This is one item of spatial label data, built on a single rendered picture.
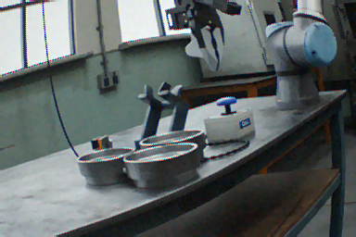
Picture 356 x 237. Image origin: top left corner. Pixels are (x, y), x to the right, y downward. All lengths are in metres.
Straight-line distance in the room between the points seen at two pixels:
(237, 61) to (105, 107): 0.91
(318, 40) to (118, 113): 2.03
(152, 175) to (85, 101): 2.09
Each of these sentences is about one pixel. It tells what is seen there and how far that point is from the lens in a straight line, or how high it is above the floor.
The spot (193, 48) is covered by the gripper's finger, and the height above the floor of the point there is 0.98.
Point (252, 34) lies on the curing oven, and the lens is 3.01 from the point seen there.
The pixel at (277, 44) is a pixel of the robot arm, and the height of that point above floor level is 0.97.
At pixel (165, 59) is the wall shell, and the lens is 3.21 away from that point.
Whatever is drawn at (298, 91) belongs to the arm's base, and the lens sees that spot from 1.15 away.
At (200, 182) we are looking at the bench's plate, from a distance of 0.66.
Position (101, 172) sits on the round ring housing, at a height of 0.82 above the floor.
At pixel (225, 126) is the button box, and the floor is 0.83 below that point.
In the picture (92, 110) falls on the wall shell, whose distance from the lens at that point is 2.74.
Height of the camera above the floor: 0.96
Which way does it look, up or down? 7 degrees down
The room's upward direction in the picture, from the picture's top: 11 degrees counter-clockwise
